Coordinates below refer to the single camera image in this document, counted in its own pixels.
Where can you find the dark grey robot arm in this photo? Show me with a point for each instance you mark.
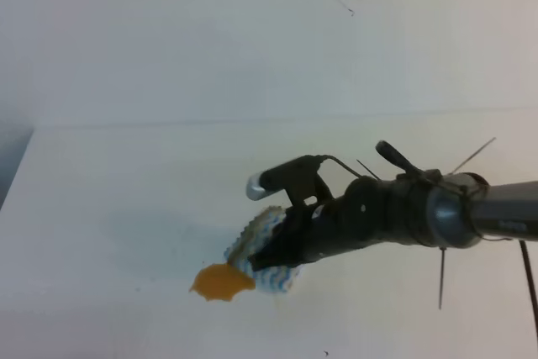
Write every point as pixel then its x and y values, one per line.
pixel 457 212

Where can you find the blue white wavy striped rag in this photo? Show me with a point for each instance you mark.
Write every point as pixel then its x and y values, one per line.
pixel 254 245

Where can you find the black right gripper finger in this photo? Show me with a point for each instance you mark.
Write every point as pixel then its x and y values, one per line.
pixel 292 232

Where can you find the orange coffee stain puddle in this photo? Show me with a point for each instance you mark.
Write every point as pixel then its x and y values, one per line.
pixel 221 282

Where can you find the black wrist camera silver tip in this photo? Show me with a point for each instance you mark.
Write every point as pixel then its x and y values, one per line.
pixel 298 178

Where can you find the black cable tie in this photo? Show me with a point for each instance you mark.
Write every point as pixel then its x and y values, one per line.
pixel 441 276

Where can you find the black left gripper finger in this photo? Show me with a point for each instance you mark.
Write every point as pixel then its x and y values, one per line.
pixel 272 257

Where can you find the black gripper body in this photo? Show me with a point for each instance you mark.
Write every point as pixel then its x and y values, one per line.
pixel 370 212

